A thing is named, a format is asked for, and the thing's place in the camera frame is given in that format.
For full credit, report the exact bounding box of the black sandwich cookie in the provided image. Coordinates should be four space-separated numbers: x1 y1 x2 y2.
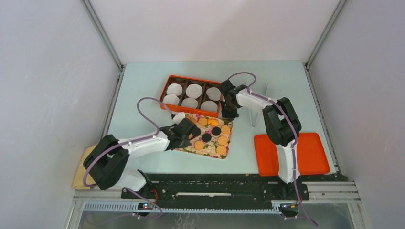
202 133 212 142
211 126 221 136

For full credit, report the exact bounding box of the floral rectangular tray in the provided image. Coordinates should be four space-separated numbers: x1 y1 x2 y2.
179 113 233 159

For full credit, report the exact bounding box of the metal tongs white handle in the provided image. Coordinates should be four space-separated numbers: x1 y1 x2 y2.
237 87 270 128

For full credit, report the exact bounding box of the orange cookie tin box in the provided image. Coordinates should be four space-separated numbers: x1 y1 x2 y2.
160 75 223 118

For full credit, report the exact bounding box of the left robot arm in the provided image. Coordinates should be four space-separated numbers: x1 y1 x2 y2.
83 118 200 199

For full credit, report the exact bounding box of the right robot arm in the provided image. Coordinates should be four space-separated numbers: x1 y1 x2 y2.
219 80 302 199

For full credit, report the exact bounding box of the orange fish shaped cookie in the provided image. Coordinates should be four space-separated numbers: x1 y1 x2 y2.
208 119 219 126

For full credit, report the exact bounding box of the white paper cup liner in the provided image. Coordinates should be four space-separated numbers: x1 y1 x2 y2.
181 97 198 109
162 94 180 105
166 83 183 96
206 87 222 101
200 101 218 112
186 83 203 99

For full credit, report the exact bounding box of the orange tin lid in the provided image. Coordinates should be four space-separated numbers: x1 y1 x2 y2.
254 133 330 177

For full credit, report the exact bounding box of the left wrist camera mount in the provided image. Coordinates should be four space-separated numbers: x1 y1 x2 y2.
171 112 186 124

